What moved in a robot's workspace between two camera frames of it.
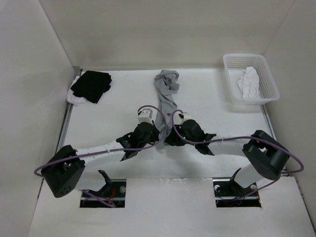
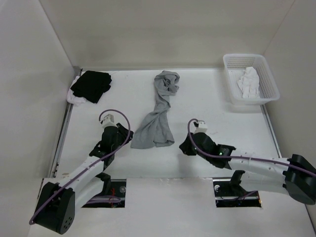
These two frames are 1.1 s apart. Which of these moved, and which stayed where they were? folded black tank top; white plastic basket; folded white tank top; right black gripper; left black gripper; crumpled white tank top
Moved: left black gripper; right black gripper
Stayed: crumpled white tank top; folded black tank top; folded white tank top; white plastic basket
